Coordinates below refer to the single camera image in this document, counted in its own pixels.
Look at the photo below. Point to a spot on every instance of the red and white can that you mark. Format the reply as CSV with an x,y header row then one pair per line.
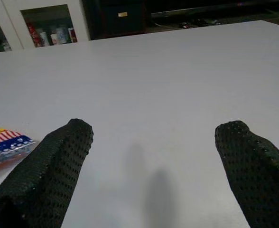
x,y
72,35

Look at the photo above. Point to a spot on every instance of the red drink can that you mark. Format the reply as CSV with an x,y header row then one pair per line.
x,y
34,34

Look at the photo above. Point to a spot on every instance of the red yellow snack packet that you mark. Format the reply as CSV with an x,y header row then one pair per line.
x,y
6,142

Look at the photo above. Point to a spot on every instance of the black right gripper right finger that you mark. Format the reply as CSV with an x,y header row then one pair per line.
x,y
255,175

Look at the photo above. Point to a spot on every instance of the white glass door cabinet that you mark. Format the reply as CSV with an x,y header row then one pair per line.
x,y
11,21

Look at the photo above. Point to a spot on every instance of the white cup with blue print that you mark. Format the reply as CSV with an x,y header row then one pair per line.
x,y
61,35

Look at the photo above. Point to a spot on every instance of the plain white cup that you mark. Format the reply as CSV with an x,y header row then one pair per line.
x,y
44,36

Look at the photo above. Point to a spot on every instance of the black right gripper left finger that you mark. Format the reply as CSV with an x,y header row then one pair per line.
x,y
47,171

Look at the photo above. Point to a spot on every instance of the dark box with gold label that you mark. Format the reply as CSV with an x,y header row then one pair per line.
x,y
123,21

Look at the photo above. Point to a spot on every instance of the white cup with red print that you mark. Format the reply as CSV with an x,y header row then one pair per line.
x,y
54,39

